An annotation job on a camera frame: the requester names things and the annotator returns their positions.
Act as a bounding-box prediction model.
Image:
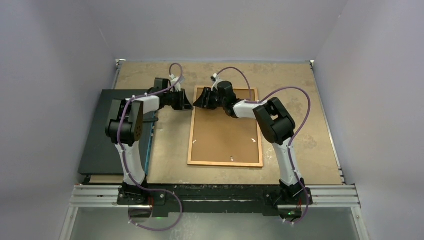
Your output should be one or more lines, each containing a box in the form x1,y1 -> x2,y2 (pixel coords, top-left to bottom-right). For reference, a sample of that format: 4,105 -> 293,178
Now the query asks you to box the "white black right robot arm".
193,81 -> 309,204

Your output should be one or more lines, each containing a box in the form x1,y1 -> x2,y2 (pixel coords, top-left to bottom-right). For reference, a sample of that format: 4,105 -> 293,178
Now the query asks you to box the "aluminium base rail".
70,184 -> 360,209

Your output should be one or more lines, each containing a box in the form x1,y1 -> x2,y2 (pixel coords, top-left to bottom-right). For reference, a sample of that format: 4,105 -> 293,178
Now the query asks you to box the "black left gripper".
164,89 -> 193,111

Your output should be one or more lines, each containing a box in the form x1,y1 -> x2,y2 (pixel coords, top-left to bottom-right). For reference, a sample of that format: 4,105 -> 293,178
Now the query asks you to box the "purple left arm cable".
116,62 -> 185,233

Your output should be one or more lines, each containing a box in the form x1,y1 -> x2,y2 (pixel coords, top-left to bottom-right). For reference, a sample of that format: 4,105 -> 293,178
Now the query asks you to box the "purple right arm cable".
215,66 -> 312,226

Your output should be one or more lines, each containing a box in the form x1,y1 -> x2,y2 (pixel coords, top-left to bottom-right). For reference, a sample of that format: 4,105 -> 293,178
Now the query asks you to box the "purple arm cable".
116,62 -> 185,233
215,66 -> 312,226

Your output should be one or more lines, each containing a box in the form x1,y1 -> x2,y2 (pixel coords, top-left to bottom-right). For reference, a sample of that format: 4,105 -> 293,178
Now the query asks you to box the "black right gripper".
193,87 -> 227,111

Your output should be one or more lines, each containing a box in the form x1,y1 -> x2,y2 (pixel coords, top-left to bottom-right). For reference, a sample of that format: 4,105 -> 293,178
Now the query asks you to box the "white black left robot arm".
105,75 -> 193,205

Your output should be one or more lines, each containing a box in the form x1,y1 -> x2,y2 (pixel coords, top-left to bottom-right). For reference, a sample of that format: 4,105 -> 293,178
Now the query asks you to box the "orange wooden picture frame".
187,85 -> 264,169

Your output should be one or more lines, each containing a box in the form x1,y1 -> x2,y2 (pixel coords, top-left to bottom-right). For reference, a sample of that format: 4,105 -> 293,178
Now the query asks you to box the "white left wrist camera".
169,74 -> 185,92

